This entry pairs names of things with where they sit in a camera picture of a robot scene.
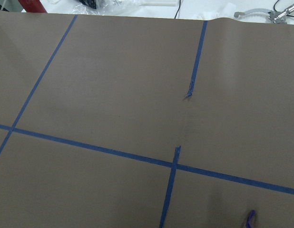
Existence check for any purple microfiber towel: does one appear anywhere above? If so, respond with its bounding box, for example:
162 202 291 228
241 210 256 228

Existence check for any crumpled clear plastic wrap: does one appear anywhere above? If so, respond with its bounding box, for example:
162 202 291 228
41 0 141 15

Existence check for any folded dark blue umbrella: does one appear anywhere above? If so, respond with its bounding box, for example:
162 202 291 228
78 0 99 9

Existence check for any red bottle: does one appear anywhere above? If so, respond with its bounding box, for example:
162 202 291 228
18 0 47 13

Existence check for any metal clamp tool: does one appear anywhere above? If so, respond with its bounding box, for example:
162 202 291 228
234 8 289 24

